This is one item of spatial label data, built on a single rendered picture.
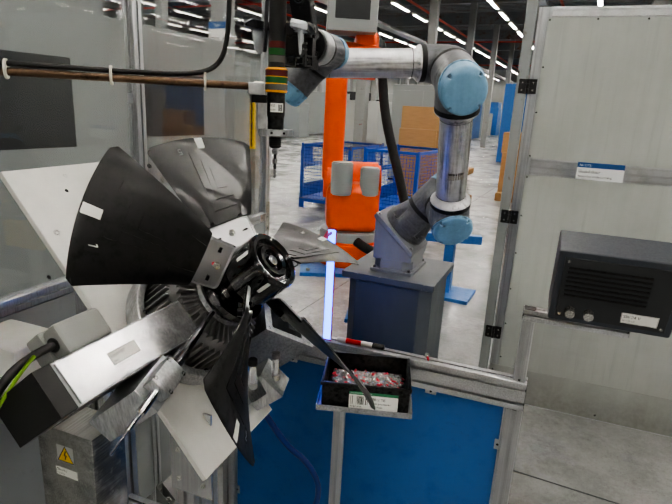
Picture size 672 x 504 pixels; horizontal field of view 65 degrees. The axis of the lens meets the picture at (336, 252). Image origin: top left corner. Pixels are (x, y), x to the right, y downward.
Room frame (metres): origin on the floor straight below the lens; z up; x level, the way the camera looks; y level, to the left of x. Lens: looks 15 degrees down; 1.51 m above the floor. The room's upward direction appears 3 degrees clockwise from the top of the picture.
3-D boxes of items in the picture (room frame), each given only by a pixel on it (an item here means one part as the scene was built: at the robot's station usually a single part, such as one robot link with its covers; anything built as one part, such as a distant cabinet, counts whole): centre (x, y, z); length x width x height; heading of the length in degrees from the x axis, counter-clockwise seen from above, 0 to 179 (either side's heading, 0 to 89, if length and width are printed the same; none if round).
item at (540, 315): (1.20, -0.58, 1.04); 0.24 x 0.03 x 0.03; 70
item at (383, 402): (1.20, -0.09, 0.85); 0.22 x 0.17 x 0.07; 85
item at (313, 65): (1.18, 0.10, 1.63); 0.12 x 0.08 x 0.09; 160
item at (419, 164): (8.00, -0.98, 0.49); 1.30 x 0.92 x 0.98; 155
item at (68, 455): (0.98, 0.53, 0.73); 0.15 x 0.09 x 0.22; 70
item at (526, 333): (1.23, -0.49, 0.96); 0.03 x 0.03 x 0.20; 70
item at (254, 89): (1.07, 0.14, 1.50); 0.09 x 0.07 x 0.10; 105
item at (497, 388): (1.38, -0.09, 0.82); 0.90 x 0.04 x 0.08; 70
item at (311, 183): (8.39, -0.04, 0.49); 1.27 x 0.88 x 0.98; 155
